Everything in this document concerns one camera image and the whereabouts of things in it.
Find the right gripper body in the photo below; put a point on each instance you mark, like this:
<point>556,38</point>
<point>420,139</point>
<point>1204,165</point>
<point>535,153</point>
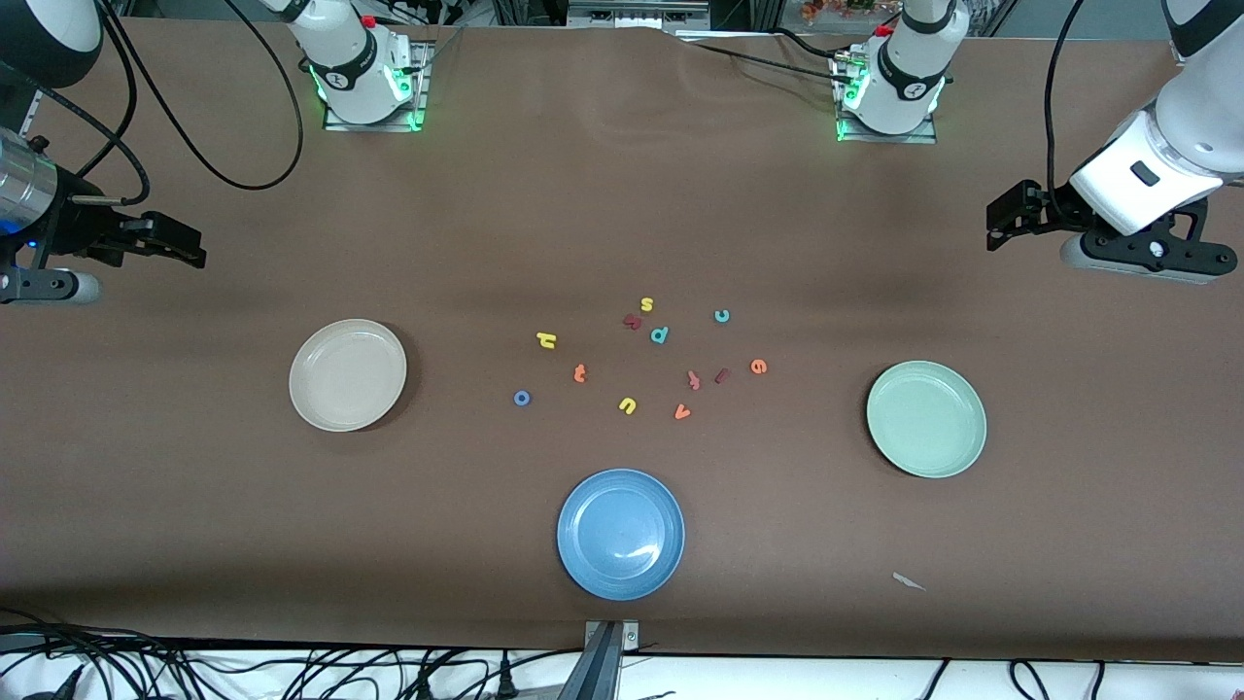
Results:
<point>76,226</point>

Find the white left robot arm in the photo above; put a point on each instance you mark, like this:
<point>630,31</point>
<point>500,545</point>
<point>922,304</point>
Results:
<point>909,68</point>

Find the pale green plate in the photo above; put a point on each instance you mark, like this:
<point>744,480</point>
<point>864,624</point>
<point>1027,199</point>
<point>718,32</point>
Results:
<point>926,419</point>

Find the beige plate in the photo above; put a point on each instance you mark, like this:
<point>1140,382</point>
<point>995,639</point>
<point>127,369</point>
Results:
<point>348,375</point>

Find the white paper scrap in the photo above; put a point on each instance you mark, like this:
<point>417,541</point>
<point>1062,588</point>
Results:
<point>909,581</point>

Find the brown table mat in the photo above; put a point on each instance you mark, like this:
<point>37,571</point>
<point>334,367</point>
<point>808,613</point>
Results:
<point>622,194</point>

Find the silver background equipment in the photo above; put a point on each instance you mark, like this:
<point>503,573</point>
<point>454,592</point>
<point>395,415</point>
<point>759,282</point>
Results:
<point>637,12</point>

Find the blue plate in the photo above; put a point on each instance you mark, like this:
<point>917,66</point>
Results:
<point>620,535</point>

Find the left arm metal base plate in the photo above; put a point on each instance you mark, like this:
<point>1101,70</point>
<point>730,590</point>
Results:
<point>923,136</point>

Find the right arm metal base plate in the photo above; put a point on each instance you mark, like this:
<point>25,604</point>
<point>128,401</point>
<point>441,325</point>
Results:
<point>420,97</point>

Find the metal front camera mount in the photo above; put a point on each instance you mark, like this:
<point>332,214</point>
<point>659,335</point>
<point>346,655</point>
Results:
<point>603,661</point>

